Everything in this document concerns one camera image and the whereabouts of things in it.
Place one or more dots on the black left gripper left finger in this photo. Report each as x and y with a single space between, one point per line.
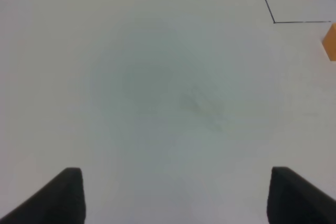
62 200

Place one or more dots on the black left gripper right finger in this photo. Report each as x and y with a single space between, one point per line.
292 199

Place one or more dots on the orange cube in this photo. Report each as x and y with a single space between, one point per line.
329 43

